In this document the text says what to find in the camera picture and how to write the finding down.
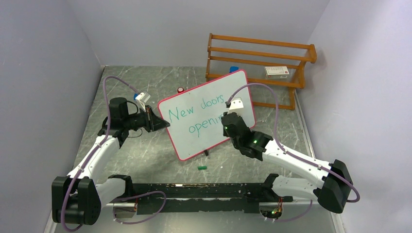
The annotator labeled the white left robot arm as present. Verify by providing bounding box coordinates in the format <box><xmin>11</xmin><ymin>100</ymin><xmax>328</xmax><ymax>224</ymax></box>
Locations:
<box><xmin>51</xmin><ymin>97</ymin><xmax>170</xmax><ymax>225</ymax></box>

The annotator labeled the blue block on shelf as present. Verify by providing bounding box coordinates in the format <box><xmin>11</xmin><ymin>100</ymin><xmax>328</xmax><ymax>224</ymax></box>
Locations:
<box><xmin>229</xmin><ymin>66</ymin><xmax>239</xmax><ymax>73</ymax></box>

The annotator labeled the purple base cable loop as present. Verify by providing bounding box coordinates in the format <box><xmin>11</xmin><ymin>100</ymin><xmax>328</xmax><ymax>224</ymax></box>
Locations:
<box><xmin>112</xmin><ymin>191</ymin><xmax>167</xmax><ymax>225</ymax></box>

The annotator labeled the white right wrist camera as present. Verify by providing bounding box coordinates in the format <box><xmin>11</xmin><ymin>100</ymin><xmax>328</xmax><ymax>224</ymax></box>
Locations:
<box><xmin>225</xmin><ymin>97</ymin><xmax>244</xmax><ymax>116</ymax></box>

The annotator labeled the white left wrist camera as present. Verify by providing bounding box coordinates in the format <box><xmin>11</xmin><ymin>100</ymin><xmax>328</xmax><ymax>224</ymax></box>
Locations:
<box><xmin>134</xmin><ymin>92</ymin><xmax>151</xmax><ymax>112</ymax></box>

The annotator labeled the wooden shelf rack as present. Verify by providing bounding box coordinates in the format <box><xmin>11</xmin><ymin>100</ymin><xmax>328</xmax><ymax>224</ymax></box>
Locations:
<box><xmin>205</xmin><ymin>33</ymin><xmax>317</xmax><ymax>110</ymax></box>

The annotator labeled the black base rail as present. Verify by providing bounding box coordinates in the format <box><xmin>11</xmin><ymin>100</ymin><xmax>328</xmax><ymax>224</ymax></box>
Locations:
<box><xmin>133</xmin><ymin>183</ymin><xmax>293</xmax><ymax>215</ymax></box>

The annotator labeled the white red small box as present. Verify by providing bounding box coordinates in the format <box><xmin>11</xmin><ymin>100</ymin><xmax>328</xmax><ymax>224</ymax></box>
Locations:
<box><xmin>265</xmin><ymin>66</ymin><xmax>290</xmax><ymax>79</ymax></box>

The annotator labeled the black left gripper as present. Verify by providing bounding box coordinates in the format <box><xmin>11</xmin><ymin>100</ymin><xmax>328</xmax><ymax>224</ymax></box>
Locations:
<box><xmin>123</xmin><ymin>105</ymin><xmax>169</xmax><ymax>133</ymax></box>

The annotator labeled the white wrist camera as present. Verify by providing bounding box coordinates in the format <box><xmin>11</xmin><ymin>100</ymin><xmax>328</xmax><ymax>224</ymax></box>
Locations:
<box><xmin>134</xmin><ymin>92</ymin><xmax>151</xmax><ymax>112</ymax></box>
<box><xmin>225</xmin><ymin>97</ymin><xmax>244</xmax><ymax>116</ymax></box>

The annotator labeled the pink framed whiteboard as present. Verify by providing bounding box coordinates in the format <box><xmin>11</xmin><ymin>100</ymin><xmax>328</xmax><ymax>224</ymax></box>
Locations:
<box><xmin>158</xmin><ymin>69</ymin><xmax>256</xmax><ymax>161</ymax></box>

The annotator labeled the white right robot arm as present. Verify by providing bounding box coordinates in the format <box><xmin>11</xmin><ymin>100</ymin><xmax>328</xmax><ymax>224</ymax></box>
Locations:
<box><xmin>222</xmin><ymin>112</ymin><xmax>353</xmax><ymax>214</ymax></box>

